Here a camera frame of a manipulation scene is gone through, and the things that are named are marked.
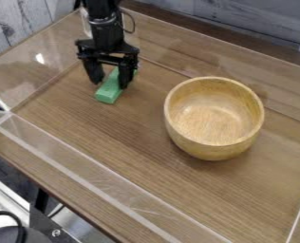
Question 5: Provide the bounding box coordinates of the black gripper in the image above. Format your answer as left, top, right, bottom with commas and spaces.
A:
75, 17, 139, 89

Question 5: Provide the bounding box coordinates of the green rectangular block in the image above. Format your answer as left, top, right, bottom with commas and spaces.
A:
94, 67, 122, 104

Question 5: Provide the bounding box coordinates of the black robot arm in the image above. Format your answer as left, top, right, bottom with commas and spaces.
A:
75, 0, 139, 89

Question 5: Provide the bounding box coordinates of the light wooden bowl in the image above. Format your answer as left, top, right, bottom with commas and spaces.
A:
163, 76, 265, 161

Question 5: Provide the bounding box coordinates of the black table leg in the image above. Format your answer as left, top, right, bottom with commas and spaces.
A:
35, 189, 50, 214

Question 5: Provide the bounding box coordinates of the clear acrylic tray wall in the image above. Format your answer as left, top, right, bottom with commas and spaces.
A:
0, 9, 300, 243

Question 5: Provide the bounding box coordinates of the black metal bracket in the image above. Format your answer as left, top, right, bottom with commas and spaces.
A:
30, 207, 82, 243

